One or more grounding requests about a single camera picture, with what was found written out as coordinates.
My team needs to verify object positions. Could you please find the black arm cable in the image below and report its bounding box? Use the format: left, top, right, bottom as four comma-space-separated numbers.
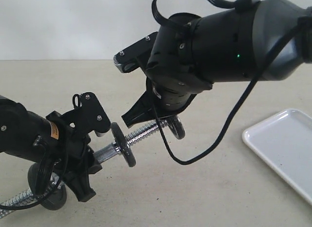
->
0, 136, 74, 209
151, 0, 312, 165

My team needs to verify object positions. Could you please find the white rectangular tray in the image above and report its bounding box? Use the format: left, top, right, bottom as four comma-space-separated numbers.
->
241, 108, 312, 204

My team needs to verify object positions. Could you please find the black weight plate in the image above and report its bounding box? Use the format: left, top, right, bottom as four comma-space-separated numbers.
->
166, 116, 185, 140

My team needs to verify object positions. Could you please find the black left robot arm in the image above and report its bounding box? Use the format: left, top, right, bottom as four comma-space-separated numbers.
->
0, 92, 111, 202

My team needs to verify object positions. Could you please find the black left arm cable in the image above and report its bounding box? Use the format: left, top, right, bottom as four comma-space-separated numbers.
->
0, 136, 74, 209

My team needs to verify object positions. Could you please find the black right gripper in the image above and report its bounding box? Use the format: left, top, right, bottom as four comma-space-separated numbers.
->
121, 77, 197, 128

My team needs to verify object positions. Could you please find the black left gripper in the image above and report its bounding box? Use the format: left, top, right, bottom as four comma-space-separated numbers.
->
34, 111, 102, 202

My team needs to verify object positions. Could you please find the chrome dumbbell with black plates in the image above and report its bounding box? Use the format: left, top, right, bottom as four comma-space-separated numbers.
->
0, 121, 169, 219

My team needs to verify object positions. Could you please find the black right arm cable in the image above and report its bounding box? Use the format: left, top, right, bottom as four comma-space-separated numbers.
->
151, 0, 312, 165

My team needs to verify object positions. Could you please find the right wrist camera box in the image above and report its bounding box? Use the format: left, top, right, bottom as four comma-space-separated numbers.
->
113, 32, 158, 73

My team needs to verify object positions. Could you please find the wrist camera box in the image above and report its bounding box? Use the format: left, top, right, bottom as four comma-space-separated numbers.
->
72, 92, 111, 137
113, 32, 158, 73

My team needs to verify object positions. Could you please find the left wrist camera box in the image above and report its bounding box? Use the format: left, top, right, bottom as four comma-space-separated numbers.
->
72, 92, 111, 137

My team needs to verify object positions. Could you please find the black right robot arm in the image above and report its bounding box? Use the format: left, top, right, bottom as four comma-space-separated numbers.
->
114, 0, 312, 127

